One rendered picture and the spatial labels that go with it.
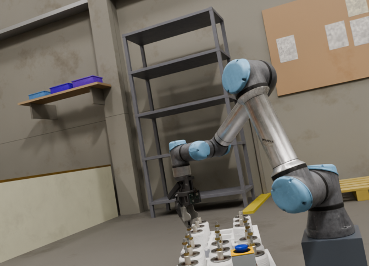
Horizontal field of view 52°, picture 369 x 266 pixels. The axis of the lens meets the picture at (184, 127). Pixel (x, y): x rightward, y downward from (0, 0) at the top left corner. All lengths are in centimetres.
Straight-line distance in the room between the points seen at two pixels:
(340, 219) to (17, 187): 315
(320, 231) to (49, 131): 528
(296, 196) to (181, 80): 405
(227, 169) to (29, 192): 235
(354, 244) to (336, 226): 7
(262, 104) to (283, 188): 28
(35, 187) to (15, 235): 51
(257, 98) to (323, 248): 51
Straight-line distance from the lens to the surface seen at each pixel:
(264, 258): 139
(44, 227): 416
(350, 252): 131
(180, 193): 158
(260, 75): 128
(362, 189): 365
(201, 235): 193
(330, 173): 131
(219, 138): 155
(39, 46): 646
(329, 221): 131
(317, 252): 131
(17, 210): 391
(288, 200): 119
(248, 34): 494
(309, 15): 487
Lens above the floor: 63
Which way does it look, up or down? 4 degrees up
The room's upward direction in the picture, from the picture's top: 10 degrees counter-clockwise
